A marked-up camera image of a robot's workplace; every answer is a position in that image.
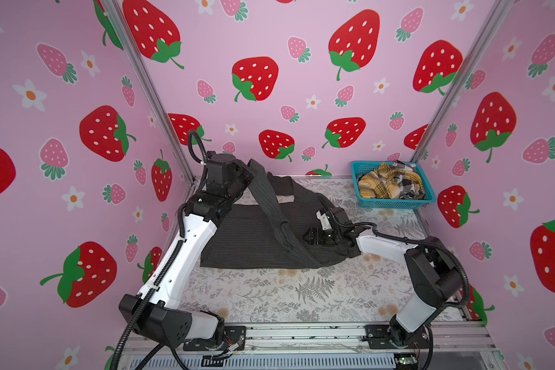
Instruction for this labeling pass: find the dark grey pinstriped shirt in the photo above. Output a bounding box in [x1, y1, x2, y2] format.
[200, 160, 361, 269]

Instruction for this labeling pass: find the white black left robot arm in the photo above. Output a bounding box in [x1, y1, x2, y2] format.
[119, 152, 254, 348]

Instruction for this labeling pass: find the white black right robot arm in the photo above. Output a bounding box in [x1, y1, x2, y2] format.
[303, 208, 470, 348]

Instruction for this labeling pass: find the teal plastic basket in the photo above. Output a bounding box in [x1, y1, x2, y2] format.
[351, 160, 436, 210]

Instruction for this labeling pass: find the yellow plaid shirt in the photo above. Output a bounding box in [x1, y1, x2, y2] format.
[358, 162, 422, 200]

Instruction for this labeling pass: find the grey white plaid shirt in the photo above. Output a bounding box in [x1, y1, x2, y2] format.
[385, 162, 426, 200]

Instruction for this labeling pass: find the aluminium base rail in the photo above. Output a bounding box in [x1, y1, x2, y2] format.
[113, 320, 505, 370]

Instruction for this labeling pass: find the aluminium frame post left corner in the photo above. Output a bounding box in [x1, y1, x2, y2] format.
[103, 0, 195, 184]

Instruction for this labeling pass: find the aluminium frame post corner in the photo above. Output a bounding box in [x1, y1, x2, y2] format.
[411, 0, 514, 163]
[103, 0, 195, 184]

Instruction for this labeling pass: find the aluminium frame post right corner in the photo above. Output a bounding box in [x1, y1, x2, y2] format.
[411, 0, 514, 163]

